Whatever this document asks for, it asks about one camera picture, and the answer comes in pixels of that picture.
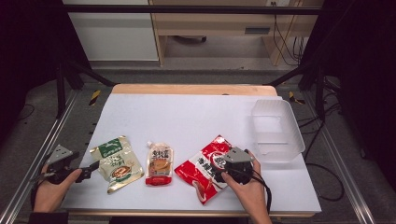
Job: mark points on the person's left hand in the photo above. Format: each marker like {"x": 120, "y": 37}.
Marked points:
{"x": 49, "y": 194}

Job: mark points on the yellow and black tape strip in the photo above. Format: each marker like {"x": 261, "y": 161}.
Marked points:
{"x": 295, "y": 98}
{"x": 95, "y": 97}

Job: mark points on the spout pouch with white cap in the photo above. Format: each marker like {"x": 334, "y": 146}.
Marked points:
{"x": 159, "y": 168}

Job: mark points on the white cabinet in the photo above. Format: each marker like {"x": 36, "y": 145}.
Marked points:
{"x": 113, "y": 34}

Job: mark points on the red and white seasoning packet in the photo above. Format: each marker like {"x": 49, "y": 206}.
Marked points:
{"x": 199, "y": 169}

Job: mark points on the person's right hand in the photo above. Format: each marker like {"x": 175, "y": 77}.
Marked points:
{"x": 249, "y": 193}

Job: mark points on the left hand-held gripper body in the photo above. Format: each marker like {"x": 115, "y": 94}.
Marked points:
{"x": 59, "y": 155}

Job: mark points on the black metal stand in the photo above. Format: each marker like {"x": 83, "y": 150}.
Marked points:
{"x": 61, "y": 90}
{"x": 320, "y": 90}

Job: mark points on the green and gold food pouch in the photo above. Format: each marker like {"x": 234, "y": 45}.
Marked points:
{"x": 117, "y": 163}

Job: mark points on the aluminium rail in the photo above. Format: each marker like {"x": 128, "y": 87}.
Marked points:
{"x": 34, "y": 161}
{"x": 341, "y": 161}

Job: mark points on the clear plastic container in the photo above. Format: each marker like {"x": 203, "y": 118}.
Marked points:
{"x": 277, "y": 130}

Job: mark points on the black horizontal frame bar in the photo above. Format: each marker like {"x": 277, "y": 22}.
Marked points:
{"x": 186, "y": 9}

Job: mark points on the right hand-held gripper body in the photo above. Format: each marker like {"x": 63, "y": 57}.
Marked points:
{"x": 239, "y": 157}

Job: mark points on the light wooden desk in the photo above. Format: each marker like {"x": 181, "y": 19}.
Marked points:
{"x": 218, "y": 26}

